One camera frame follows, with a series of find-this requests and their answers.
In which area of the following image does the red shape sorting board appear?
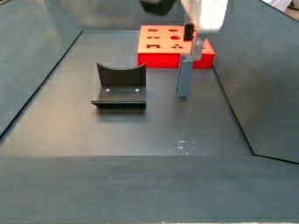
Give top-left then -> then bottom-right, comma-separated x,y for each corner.
136,24 -> 216,70

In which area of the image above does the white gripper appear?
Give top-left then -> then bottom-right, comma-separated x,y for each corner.
181,0 -> 228,60

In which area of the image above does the black curved holder stand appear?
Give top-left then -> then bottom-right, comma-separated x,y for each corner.
91,64 -> 145,108

